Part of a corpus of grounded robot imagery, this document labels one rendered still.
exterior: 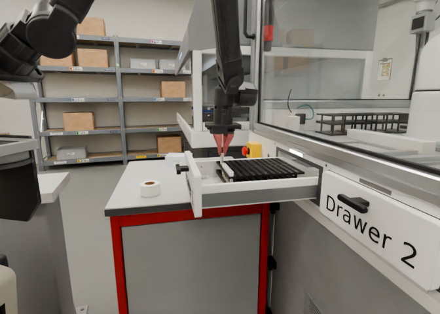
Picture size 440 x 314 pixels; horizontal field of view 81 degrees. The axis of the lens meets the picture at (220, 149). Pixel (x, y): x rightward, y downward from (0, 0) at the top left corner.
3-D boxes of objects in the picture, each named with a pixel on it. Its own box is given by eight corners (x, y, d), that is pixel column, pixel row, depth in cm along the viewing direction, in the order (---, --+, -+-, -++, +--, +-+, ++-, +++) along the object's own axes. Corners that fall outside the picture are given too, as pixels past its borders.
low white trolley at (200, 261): (122, 396, 97) (103, 208, 82) (138, 282, 157) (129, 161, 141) (266, 363, 109) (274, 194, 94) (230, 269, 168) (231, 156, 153)
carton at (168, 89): (162, 98, 429) (161, 80, 423) (160, 98, 458) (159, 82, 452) (186, 98, 441) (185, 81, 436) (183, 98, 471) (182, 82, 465)
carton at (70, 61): (40, 67, 367) (37, 46, 361) (47, 69, 396) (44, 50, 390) (73, 67, 379) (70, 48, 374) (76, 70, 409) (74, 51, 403)
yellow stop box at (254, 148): (249, 161, 110) (250, 144, 109) (244, 157, 117) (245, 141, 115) (260, 160, 111) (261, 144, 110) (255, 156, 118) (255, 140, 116)
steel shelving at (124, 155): (38, 172, 383) (16, 28, 343) (48, 163, 429) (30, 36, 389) (257, 154, 497) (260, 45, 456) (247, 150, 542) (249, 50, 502)
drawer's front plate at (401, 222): (429, 293, 39) (442, 226, 37) (319, 210, 67) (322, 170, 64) (439, 291, 39) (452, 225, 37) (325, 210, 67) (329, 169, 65)
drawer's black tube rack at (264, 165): (228, 199, 70) (228, 176, 68) (215, 179, 86) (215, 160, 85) (302, 193, 74) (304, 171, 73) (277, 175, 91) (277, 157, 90)
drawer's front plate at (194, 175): (194, 218, 63) (194, 175, 60) (185, 180, 90) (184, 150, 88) (201, 218, 63) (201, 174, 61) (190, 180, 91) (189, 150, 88)
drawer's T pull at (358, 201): (362, 214, 47) (363, 208, 47) (336, 199, 54) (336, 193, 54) (379, 212, 48) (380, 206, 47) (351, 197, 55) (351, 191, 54)
